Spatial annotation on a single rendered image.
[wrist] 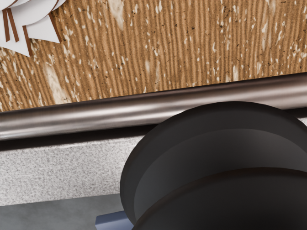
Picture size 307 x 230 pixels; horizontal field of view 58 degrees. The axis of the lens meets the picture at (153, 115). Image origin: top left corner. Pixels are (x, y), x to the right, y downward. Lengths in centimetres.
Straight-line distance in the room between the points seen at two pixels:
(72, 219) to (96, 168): 152
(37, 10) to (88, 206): 158
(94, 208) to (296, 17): 161
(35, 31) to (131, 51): 8
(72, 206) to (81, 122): 148
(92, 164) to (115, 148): 4
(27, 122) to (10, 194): 11
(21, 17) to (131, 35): 9
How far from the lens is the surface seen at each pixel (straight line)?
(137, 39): 25
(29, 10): 24
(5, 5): 22
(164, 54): 25
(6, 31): 24
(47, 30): 25
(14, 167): 37
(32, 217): 190
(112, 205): 173
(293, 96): 32
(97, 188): 36
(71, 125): 31
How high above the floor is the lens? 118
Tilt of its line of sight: 61 degrees down
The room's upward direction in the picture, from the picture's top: 175 degrees clockwise
